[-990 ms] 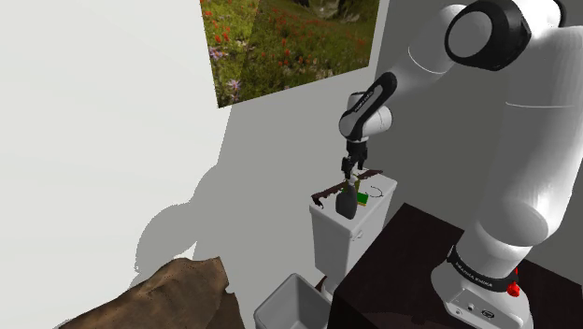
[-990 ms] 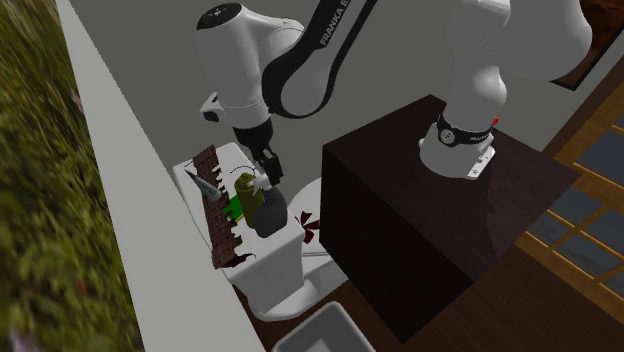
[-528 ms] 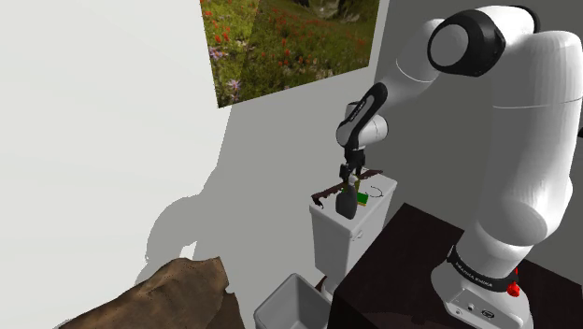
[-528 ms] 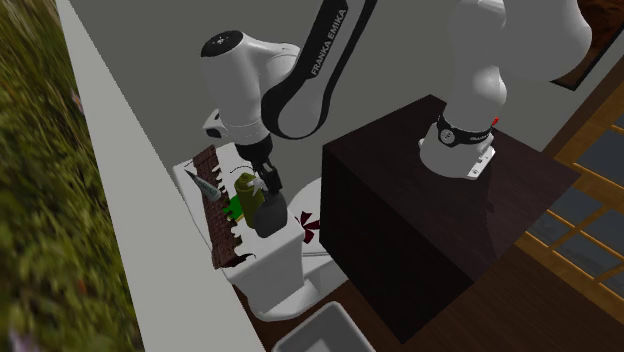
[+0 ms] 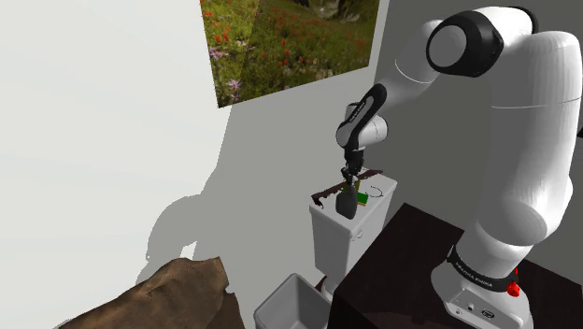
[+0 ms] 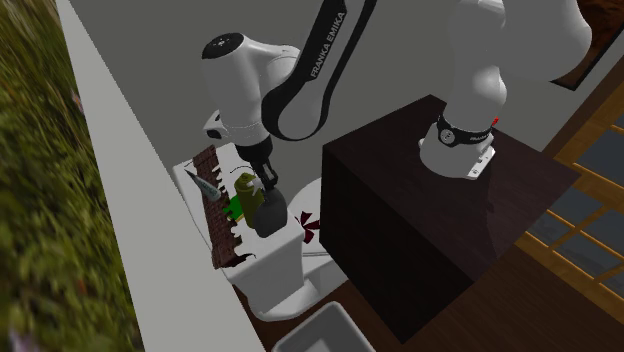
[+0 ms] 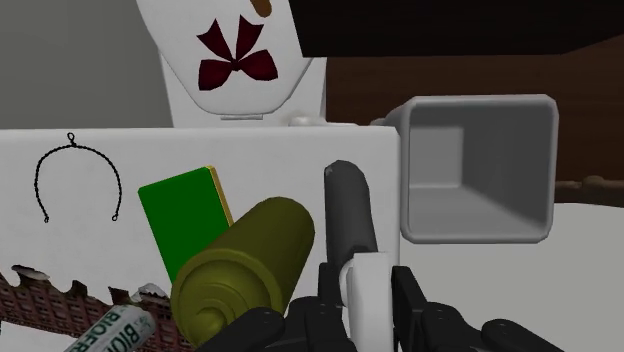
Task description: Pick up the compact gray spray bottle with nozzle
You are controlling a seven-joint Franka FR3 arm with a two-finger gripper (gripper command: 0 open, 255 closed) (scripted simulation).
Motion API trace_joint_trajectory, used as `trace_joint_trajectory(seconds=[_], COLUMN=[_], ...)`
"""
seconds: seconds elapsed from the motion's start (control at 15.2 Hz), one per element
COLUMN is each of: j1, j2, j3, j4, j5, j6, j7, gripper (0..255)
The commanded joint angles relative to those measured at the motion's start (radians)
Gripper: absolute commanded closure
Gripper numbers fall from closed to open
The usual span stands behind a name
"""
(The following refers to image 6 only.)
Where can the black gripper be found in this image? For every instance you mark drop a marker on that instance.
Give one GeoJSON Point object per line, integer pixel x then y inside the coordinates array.
{"type": "Point", "coordinates": [252, 150]}

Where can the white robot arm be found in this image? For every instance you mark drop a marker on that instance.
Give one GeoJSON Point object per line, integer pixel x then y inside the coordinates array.
{"type": "Point", "coordinates": [244, 83]}

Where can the olive green bottle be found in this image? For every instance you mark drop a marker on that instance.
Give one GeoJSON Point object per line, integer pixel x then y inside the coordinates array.
{"type": "Point", "coordinates": [247, 204]}

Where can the bright green flat object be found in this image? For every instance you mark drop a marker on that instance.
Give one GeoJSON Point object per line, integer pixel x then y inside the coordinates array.
{"type": "Point", "coordinates": [234, 208]}

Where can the grey cone-shaped tube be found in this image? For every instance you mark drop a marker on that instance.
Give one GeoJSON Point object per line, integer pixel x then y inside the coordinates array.
{"type": "Point", "coordinates": [206, 187]}

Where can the dark red star-shaped object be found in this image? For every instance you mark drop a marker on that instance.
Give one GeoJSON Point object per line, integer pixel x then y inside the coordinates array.
{"type": "Point", "coordinates": [308, 226]}

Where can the brown brick-patterned strip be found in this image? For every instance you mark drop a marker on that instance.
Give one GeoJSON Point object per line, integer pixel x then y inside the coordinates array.
{"type": "Point", "coordinates": [220, 229]}

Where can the white toilet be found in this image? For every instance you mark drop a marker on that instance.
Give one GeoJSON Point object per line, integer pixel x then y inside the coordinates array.
{"type": "Point", "coordinates": [273, 263]}

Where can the grey bin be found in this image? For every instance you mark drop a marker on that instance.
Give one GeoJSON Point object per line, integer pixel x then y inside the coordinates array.
{"type": "Point", "coordinates": [324, 331]}

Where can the wooden lattice glass door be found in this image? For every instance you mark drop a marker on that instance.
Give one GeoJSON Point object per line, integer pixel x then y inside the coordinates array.
{"type": "Point", "coordinates": [580, 195]}

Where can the dark-framed wall picture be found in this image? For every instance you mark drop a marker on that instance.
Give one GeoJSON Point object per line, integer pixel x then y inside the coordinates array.
{"type": "Point", "coordinates": [602, 34]}

